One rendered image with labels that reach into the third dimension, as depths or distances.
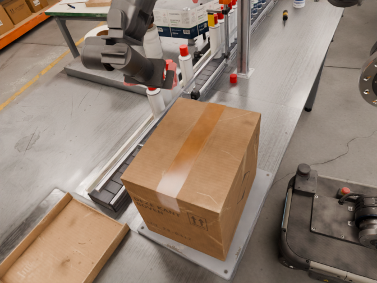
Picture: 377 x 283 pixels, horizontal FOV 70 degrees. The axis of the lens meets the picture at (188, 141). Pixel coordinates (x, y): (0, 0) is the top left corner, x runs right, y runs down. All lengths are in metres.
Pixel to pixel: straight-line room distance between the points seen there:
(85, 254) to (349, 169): 1.73
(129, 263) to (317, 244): 0.96
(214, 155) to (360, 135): 1.84
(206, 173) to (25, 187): 0.78
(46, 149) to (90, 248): 0.53
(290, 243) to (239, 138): 0.92
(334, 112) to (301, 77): 1.18
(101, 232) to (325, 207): 1.12
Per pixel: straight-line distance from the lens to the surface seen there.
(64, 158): 1.19
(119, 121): 1.23
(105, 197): 0.92
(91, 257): 0.90
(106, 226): 0.92
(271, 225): 1.78
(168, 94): 1.02
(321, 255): 1.50
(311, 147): 2.17
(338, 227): 1.56
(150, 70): 0.66
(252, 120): 0.69
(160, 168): 0.61
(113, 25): 0.59
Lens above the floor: 1.59
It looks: 47 degrees down
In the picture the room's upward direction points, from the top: 11 degrees counter-clockwise
